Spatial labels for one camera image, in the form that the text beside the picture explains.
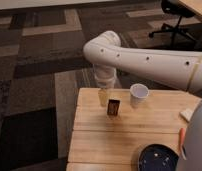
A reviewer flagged dark blue plate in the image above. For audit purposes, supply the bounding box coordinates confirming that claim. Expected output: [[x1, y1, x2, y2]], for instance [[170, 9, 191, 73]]
[[138, 144, 179, 171]]

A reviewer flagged white rectangular block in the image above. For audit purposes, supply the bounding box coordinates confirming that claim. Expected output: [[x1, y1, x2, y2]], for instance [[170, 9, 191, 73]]
[[180, 108, 193, 122]]

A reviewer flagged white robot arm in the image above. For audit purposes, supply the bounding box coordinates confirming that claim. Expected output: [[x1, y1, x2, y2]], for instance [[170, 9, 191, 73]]
[[83, 31, 202, 171]]

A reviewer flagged black office chair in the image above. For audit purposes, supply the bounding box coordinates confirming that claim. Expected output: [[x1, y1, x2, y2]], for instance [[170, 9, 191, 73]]
[[148, 0, 202, 46]]

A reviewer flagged white ceramic cup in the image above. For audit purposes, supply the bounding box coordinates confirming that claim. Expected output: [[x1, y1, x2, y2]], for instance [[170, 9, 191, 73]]
[[130, 83, 149, 108]]

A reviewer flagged dark brown eraser block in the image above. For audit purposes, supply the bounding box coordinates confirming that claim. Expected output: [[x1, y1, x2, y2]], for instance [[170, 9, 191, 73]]
[[107, 99, 120, 116]]

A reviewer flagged orange handled tool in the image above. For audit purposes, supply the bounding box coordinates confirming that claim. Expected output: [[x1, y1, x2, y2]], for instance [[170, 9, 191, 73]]
[[179, 128, 187, 160]]

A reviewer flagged wooden desk corner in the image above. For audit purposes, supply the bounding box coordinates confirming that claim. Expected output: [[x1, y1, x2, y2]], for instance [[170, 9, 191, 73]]
[[178, 0, 202, 21]]

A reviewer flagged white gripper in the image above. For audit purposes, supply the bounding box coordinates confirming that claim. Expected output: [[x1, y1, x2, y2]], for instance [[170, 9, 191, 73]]
[[93, 65, 117, 107]]

